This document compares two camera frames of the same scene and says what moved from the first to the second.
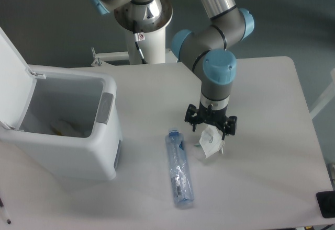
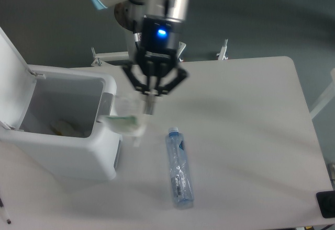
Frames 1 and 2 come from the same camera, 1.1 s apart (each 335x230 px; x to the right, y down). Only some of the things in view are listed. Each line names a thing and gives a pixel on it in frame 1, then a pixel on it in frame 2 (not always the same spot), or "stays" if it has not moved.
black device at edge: [326, 202] stays
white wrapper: [211, 140] -> [129, 118]
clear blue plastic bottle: [180, 177] stays
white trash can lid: [17, 85] stays
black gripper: [217, 116] -> [157, 53]
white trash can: [70, 125] stays
